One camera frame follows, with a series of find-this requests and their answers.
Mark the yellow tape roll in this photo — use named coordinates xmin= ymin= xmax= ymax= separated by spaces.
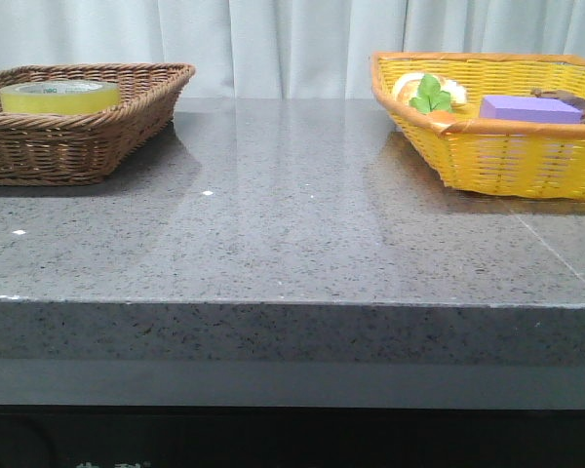
xmin=0 ymin=80 xmax=121 ymax=115

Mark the orange toy carrot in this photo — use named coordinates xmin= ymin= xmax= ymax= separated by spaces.
xmin=427 ymin=110 xmax=457 ymax=126

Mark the white bread roll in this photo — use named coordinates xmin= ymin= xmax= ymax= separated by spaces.
xmin=391 ymin=72 xmax=468 ymax=107

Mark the pale grey curtain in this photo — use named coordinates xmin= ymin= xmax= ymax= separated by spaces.
xmin=0 ymin=1 xmax=585 ymax=98

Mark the green artificial leaf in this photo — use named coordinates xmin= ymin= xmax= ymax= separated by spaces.
xmin=409 ymin=73 xmax=452 ymax=114

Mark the yellow wicker basket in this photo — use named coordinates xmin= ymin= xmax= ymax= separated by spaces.
xmin=370 ymin=52 xmax=585 ymax=200

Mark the purple rectangular block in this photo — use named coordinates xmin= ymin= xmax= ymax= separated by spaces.
xmin=479 ymin=95 xmax=582 ymax=124

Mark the brown wicker basket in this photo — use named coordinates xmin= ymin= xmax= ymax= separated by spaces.
xmin=0 ymin=62 xmax=195 ymax=186

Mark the brown dried root piece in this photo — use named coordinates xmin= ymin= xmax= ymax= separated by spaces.
xmin=530 ymin=88 xmax=585 ymax=124

